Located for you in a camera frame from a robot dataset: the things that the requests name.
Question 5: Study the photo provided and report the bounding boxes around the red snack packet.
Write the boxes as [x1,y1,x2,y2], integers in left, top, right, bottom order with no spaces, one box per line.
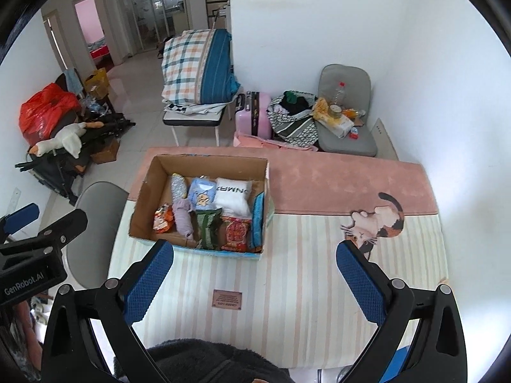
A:
[219,215,253,253]

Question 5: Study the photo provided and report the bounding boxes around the pink suitcase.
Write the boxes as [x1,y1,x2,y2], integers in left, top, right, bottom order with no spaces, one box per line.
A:
[235,92,273,140]

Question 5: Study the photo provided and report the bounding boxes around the long blue packet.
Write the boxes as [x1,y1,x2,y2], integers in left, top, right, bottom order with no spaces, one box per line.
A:
[251,191,266,253]

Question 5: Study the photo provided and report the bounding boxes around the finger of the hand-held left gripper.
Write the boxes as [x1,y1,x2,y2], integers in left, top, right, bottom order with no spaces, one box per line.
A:
[0,208,88,257]
[0,203,41,244]

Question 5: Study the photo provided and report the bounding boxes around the red plastic bag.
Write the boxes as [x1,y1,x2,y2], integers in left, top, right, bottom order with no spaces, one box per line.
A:
[19,83,82,144]

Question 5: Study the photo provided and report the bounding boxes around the pile of black tripods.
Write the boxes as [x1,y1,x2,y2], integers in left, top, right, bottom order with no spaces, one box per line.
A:
[16,112,136,204]

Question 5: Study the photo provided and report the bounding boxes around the white soft packet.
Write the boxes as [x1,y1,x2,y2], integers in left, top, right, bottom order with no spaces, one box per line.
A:
[213,177,252,218]

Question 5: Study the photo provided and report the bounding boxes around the glittery yellow-edged pouch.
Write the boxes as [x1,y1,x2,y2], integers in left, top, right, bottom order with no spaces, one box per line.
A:
[171,173,188,200]

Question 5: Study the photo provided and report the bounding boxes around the yellow paper bag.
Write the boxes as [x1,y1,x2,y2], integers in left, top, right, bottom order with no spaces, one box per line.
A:
[84,68,108,98]

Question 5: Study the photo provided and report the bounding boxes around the small brown cardboard box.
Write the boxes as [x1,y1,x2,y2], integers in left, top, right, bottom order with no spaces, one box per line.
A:
[91,139,120,164]

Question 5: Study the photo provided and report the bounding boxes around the blue seat chair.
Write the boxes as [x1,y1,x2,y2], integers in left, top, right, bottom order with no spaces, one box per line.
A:
[315,345,412,383]

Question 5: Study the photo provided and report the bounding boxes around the pink cloth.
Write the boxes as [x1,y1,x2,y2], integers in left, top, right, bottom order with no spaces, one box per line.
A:
[233,133,320,153]

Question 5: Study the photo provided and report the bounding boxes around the glass sliding door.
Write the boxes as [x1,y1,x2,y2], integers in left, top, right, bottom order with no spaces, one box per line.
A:
[114,0,188,58]

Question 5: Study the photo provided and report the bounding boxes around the green packet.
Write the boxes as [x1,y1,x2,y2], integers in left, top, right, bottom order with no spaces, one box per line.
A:
[195,208,222,250]

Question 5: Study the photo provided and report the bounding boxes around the purple socks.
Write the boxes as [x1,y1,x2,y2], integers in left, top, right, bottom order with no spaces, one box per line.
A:
[172,199,196,241]

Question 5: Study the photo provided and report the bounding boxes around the white wrapped pack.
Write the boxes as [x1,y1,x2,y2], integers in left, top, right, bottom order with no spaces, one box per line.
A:
[317,117,356,139]

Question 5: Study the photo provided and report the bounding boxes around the white goose plush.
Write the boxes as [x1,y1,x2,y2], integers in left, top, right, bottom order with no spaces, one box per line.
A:
[31,122,104,159]

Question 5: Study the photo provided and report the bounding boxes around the light blue tissue pack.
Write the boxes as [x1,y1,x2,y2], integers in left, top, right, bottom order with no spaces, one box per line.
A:
[187,177,216,210]

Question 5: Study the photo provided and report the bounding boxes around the black white patterned bag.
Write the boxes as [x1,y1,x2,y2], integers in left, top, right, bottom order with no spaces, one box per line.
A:
[267,91,320,150]

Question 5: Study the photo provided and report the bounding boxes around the striped cat printed mat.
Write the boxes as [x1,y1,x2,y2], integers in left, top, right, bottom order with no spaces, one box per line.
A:
[108,146,448,368]

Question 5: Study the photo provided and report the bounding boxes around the orange snack packet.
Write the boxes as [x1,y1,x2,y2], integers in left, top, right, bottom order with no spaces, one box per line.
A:
[154,203,175,233]

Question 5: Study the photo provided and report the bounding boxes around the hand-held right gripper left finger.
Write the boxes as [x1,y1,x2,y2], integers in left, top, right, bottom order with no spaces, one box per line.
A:
[40,239,175,383]

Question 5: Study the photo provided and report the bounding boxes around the grey padded chair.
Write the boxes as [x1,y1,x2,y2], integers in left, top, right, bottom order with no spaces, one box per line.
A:
[317,64,378,157]

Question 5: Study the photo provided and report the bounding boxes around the white metal-legged chair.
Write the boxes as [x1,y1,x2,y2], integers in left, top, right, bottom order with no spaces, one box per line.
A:
[162,101,232,147]

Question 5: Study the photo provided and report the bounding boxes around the light blue cloth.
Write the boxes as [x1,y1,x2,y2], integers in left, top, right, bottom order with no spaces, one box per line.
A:
[64,68,82,93]

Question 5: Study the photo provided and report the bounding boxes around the yellow plastic bag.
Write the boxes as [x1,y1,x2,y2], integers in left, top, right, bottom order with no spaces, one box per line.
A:
[312,98,332,121]

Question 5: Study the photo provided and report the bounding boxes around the grey round-backed chair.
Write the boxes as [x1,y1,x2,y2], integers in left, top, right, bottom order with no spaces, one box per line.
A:
[66,181,128,290]

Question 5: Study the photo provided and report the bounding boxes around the folded plaid blue quilt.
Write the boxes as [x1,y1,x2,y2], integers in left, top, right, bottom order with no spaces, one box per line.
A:
[161,29,241,106]

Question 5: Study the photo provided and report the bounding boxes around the white flat board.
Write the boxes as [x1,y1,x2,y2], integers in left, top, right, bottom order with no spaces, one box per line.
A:
[373,117,400,160]

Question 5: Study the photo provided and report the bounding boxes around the person's dark fleece clothing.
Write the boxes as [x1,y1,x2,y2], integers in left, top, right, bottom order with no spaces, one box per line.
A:
[114,338,294,383]

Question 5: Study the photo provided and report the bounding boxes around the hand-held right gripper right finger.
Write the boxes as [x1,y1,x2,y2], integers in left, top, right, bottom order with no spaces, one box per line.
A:
[335,240,468,383]

